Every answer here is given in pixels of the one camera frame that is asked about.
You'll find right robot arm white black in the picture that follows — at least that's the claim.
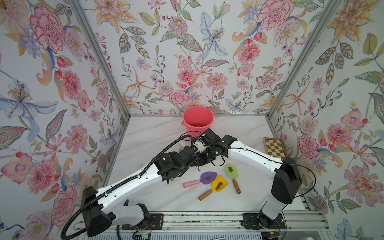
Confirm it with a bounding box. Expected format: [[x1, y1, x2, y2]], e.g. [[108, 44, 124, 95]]
[[194, 129, 305, 221]]

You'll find white blue brush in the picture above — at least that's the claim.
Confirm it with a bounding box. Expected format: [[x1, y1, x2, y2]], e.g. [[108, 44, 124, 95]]
[[194, 137, 208, 153]]

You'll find green trowel wooden handle right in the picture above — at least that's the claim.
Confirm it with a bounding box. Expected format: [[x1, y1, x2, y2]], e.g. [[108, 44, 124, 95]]
[[225, 164, 241, 194]]

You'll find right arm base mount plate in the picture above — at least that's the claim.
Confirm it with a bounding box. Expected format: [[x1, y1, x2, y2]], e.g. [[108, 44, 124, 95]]
[[241, 213, 287, 230]]

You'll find aluminium rail frame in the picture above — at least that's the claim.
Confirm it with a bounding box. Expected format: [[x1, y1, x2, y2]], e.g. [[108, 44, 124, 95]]
[[94, 211, 334, 240]]

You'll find brown white chessboard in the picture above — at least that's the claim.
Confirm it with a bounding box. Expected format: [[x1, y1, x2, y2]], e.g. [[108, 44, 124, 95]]
[[263, 138, 288, 160]]

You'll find purple trowel pink handle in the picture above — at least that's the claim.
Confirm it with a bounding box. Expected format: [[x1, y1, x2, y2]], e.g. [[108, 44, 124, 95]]
[[183, 172, 217, 188]]

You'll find yellow scoop wooden handle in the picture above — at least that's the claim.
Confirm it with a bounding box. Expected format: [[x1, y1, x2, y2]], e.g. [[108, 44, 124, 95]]
[[198, 176, 228, 201]]

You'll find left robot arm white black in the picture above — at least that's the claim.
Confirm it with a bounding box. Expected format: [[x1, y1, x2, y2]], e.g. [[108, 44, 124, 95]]
[[61, 135, 201, 240]]

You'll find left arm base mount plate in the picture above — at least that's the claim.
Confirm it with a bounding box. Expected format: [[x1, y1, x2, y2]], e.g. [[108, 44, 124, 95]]
[[120, 213, 164, 231]]

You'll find pink plastic bucket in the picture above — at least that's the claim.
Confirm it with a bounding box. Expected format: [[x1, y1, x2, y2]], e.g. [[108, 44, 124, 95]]
[[182, 106, 215, 137]]

